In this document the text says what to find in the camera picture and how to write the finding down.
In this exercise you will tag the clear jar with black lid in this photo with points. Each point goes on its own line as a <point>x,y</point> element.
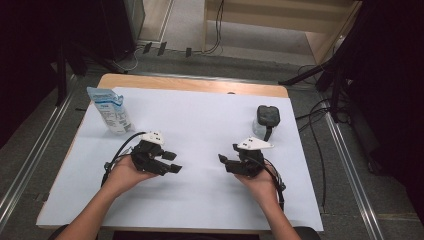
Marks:
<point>266,118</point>

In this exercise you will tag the person's right hand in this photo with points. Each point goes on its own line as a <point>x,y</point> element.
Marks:
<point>263,188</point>

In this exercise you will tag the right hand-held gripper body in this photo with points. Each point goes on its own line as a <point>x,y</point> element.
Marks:
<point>251,161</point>

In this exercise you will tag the black curtain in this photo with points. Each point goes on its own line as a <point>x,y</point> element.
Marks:
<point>393,83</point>
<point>30,50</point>

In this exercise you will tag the black metal stand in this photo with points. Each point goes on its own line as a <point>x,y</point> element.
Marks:
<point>333,76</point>
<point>76,56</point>

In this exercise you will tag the light wooden shelf unit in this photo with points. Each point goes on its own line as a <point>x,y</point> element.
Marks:
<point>286,23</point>

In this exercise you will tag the white paper sheet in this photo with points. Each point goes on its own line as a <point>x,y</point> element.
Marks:
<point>200,133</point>

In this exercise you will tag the dark grey cabinet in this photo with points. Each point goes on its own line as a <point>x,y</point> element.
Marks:
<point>123,23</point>

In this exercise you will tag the white and blue pouch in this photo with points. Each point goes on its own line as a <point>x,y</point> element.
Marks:
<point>111,111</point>

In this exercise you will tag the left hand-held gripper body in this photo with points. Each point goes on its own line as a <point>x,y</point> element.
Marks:
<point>146,156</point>

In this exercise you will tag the person's left hand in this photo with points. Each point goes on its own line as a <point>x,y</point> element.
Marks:
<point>125,175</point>

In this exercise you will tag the wooden table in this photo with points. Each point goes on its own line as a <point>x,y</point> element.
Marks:
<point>200,84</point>

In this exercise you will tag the metal floor rail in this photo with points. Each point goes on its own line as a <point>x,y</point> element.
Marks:
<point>30,163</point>
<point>355,180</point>

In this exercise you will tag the small black block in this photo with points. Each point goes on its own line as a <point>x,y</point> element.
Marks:
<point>188,52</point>
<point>147,47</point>
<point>162,48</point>

